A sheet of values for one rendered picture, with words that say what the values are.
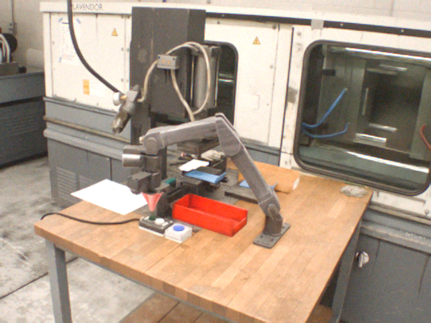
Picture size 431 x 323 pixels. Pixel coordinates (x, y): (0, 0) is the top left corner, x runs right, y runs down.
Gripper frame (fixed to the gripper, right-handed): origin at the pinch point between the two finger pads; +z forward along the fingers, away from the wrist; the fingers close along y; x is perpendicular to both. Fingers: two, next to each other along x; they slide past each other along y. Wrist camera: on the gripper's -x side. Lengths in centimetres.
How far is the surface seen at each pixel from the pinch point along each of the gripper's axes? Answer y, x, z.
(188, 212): 8.3, 10.2, 3.4
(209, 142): 1.7, 33.5, -16.2
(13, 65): -301, 152, -9
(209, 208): 10.5, 21.8, 5.6
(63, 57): -165, 104, -31
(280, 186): 24, 59, 5
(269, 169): 14, 70, 3
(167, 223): 5.9, 0.8, 4.6
